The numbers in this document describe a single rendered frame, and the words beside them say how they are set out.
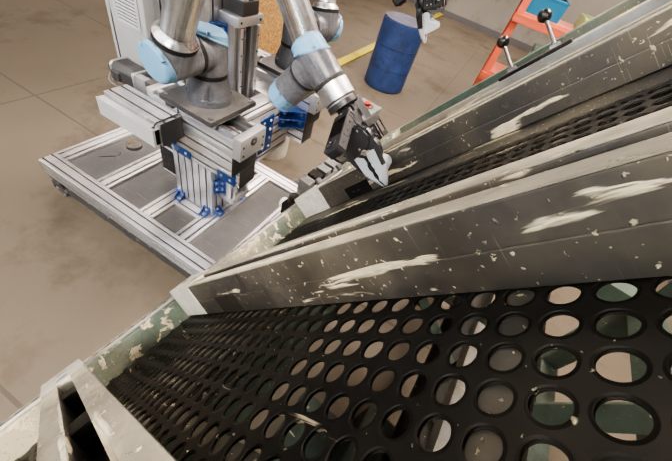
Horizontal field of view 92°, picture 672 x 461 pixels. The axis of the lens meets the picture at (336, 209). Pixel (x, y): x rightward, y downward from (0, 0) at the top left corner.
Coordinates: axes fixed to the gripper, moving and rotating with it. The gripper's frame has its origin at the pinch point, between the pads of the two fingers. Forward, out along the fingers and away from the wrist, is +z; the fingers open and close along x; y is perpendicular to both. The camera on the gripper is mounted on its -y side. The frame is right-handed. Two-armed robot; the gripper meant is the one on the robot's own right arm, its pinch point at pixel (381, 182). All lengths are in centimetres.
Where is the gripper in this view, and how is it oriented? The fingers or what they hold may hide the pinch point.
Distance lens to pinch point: 74.6
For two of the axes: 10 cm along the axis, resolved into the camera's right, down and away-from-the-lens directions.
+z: 5.2, 8.4, 1.6
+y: 5.6, -4.8, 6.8
